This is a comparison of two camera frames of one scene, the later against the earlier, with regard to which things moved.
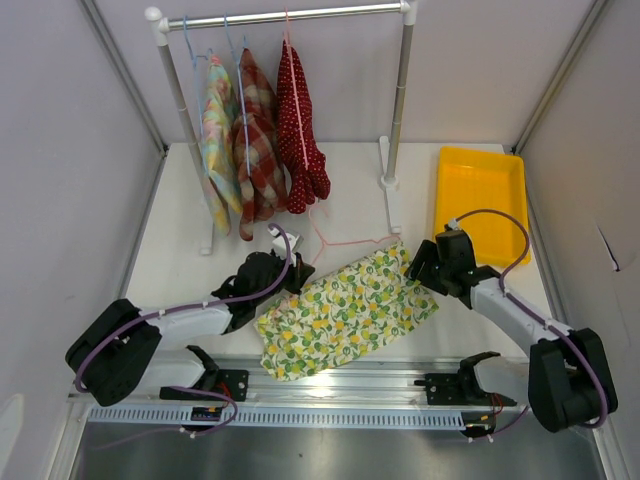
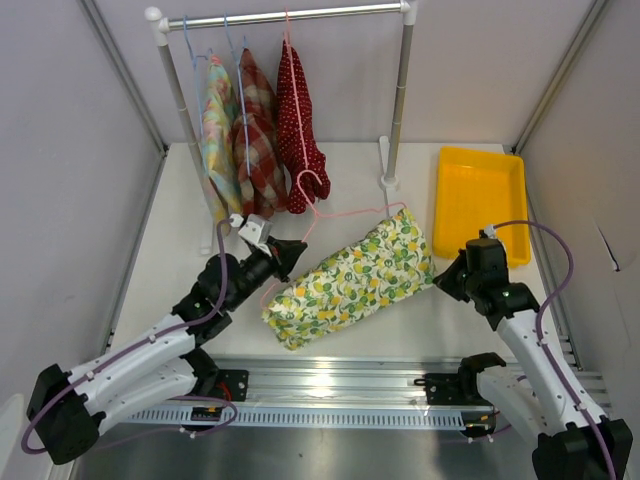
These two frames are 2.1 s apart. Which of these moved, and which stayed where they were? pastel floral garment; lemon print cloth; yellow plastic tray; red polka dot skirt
Moved: lemon print cloth
Stayed: pastel floral garment; red polka dot skirt; yellow plastic tray
